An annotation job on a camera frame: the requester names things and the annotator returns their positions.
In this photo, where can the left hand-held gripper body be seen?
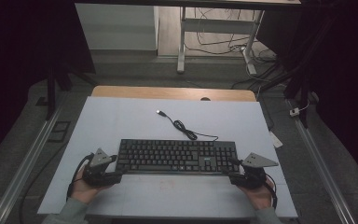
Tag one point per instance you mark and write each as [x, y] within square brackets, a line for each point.
[101, 158]

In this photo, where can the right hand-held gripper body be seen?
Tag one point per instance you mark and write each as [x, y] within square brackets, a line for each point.
[256, 160]

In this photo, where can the black computer keyboard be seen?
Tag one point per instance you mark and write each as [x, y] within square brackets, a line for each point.
[167, 155]

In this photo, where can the person's right hand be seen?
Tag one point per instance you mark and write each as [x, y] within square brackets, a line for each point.
[259, 197]

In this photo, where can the person's left hand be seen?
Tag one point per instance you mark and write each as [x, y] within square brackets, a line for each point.
[85, 193]

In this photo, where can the white paper tag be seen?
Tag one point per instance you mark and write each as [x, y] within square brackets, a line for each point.
[276, 140]

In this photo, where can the black floor plate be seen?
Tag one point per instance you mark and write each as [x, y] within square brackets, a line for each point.
[59, 131]

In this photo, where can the small white box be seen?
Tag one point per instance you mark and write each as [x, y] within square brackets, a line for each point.
[294, 112]

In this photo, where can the black metal stand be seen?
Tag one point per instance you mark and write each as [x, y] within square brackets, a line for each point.
[304, 102]
[51, 93]

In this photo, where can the dark curtain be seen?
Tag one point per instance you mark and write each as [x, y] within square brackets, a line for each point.
[345, 77]
[12, 62]

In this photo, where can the white cabinet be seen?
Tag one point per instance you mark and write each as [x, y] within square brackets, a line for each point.
[118, 28]

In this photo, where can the desk with white legs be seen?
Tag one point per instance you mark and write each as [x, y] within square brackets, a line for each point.
[217, 26]

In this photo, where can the aluminium rail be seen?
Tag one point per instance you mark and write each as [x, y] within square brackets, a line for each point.
[323, 174]
[21, 174]

